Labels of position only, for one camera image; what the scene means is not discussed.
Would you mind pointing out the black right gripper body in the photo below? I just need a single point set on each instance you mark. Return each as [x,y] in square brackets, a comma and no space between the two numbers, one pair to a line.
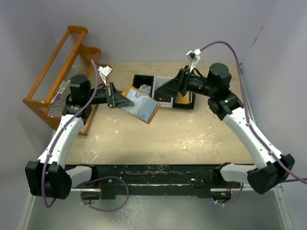
[187,83]

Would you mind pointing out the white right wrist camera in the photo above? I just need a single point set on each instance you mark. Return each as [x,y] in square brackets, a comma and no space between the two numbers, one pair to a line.
[193,57]

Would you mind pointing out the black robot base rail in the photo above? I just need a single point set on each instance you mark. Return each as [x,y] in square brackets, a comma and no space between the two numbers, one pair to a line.
[200,180]

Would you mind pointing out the white cards in box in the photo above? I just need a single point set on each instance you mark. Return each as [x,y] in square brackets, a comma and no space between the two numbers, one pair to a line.
[146,89]

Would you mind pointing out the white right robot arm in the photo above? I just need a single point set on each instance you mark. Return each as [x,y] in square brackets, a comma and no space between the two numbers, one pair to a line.
[270,167]

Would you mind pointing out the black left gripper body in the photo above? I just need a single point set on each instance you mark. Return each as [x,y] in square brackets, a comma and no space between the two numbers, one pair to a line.
[108,92]

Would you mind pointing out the black three-compartment organizer box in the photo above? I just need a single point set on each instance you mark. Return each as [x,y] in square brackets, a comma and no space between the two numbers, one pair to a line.
[149,84]

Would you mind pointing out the yellow leather card holder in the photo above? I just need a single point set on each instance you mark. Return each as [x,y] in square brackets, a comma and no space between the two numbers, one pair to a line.
[144,107]

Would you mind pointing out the orange wooden tiered rack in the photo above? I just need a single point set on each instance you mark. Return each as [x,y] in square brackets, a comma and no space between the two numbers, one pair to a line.
[70,57]

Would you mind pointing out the black item in box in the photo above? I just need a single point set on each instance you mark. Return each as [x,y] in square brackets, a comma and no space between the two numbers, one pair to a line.
[161,97]

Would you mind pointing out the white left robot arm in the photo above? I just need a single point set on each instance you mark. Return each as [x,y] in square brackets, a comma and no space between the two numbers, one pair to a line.
[47,176]

